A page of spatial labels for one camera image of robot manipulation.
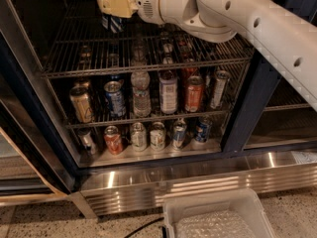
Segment pale green can bottom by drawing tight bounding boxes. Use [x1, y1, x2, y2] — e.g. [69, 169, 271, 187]
[130, 122, 148, 152]

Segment black cable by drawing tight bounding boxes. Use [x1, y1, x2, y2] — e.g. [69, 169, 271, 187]
[123, 216, 165, 238]

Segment blue pepsi can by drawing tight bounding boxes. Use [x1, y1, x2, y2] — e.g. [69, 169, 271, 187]
[102, 14, 126, 33]

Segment top wire shelf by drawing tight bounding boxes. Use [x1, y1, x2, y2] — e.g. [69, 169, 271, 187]
[43, 0, 255, 78]

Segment silver can bottom left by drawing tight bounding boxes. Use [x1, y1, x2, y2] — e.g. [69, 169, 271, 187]
[77, 128, 98, 155]

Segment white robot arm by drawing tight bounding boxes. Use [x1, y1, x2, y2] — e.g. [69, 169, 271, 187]
[97, 0, 317, 110]

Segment dark blue fridge frame post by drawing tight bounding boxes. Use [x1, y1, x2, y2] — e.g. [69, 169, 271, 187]
[221, 0, 317, 155]

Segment wire shelf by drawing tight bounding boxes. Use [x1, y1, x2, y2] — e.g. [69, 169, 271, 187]
[43, 0, 255, 78]
[66, 62, 248, 129]

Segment clear water bottle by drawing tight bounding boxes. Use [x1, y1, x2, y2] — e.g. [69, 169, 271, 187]
[131, 41, 151, 117]

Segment open fridge glass door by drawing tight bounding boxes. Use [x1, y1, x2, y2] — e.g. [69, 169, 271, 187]
[0, 38, 74, 206]

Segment middle wire shelf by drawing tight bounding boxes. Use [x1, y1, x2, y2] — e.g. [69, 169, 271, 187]
[66, 62, 248, 129]

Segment orange soda can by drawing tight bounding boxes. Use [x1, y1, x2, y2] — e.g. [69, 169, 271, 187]
[185, 75, 204, 112]

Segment stainless fridge base grille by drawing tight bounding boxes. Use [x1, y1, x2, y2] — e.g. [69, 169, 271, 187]
[80, 150, 317, 216]

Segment silver slim can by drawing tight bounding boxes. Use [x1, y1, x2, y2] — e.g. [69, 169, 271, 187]
[210, 69, 230, 109]

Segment dark blue can bottom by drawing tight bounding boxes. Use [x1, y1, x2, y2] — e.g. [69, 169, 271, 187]
[194, 116, 212, 143]

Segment white green can bottom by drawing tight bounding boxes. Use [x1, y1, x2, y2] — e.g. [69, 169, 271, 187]
[150, 122, 165, 151]

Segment red soda can bottom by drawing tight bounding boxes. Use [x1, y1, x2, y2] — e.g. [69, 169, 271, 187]
[104, 126, 123, 155]

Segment gold soda can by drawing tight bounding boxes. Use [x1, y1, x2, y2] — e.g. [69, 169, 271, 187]
[69, 86, 94, 123]

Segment blue silver can bottom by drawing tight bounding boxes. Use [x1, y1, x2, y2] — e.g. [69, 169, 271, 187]
[171, 119, 187, 150]

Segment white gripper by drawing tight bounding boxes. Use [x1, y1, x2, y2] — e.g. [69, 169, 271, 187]
[97, 0, 163, 25]

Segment blue soda can middle shelf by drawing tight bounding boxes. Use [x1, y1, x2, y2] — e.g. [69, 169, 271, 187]
[104, 81, 126, 118]

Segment white plastic bin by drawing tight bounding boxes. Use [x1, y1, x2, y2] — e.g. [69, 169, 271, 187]
[163, 188, 275, 238]

